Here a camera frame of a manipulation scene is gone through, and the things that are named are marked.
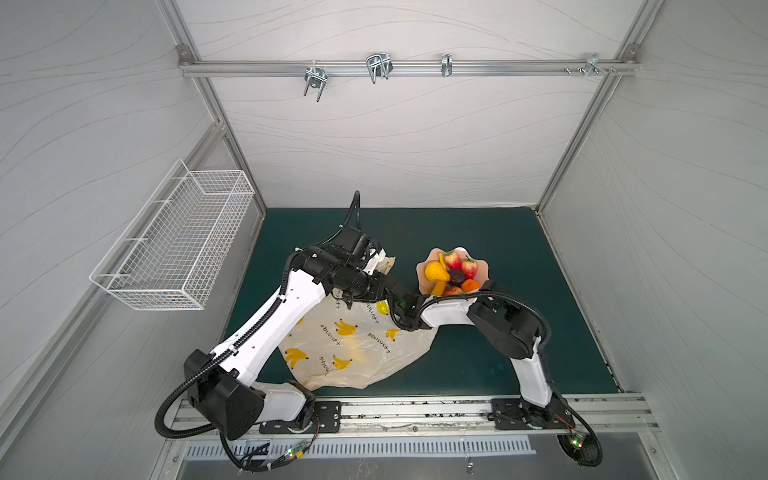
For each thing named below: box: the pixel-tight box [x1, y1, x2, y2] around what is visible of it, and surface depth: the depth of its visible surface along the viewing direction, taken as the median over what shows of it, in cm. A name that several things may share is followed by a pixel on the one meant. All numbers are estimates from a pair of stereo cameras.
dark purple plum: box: [448, 268, 466, 287], surface depth 97 cm
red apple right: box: [461, 259, 478, 280], surface depth 97 cm
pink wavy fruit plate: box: [416, 247, 489, 296], surface depth 98 cm
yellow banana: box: [432, 252, 448, 296], surface depth 97 cm
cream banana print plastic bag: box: [280, 257, 438, 390], surface depth 77 cm
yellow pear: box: [424, 261, 451, 282], surface depth 97 cm
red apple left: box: [445, 251, 463, 271], surface depth 100 cm
